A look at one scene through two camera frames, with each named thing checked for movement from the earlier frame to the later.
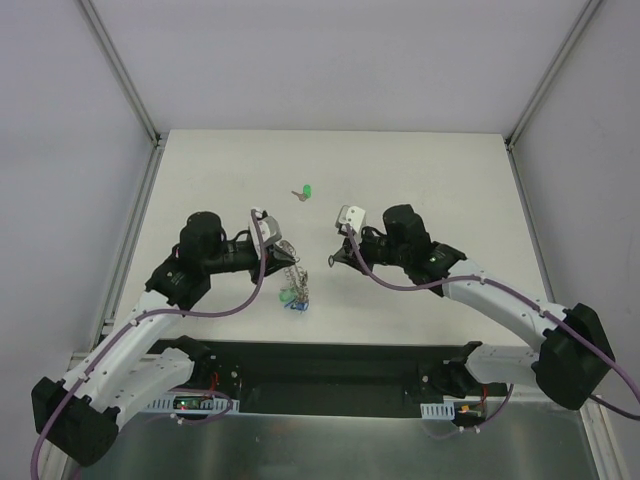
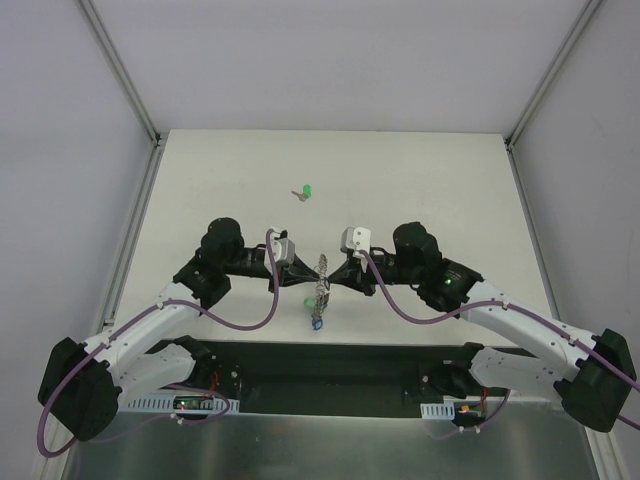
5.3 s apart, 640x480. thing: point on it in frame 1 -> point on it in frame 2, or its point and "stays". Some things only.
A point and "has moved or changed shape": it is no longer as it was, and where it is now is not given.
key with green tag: x=306 y=194 stays
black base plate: x=340 y=379 stays
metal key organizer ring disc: x=295 y=277 has moved or changed shape
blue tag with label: x=300 y=305 -> x=317 y=325
